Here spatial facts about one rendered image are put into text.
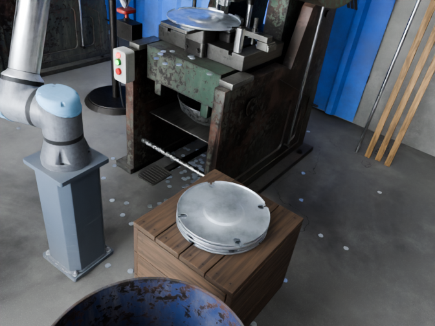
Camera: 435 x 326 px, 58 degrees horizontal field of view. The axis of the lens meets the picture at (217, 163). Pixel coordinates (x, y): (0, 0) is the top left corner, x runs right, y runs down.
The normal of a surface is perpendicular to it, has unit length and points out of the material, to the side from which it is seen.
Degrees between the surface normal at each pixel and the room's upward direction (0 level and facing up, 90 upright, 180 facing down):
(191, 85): 90
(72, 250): 90
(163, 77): 90
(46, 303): 0
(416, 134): 90
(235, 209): 0
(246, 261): 0
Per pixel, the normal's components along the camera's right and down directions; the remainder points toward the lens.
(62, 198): 0.18, 0.58
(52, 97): 0.24, -0.77
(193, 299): -0.40, 0.45
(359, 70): -0.61, 0.39
